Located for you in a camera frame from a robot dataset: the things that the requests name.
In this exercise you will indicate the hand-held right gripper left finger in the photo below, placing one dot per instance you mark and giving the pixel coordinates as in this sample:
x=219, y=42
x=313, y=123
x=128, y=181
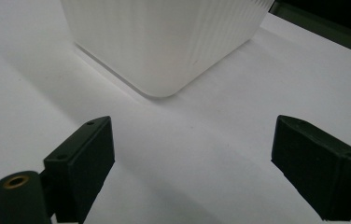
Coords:
x=83, y=165

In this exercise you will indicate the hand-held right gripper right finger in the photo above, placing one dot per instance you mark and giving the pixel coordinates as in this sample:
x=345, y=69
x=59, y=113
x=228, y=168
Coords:
x=316, y=161

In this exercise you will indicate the white ribbed plastic bin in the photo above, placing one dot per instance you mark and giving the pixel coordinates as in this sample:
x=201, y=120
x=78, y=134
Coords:
x=164, y=40

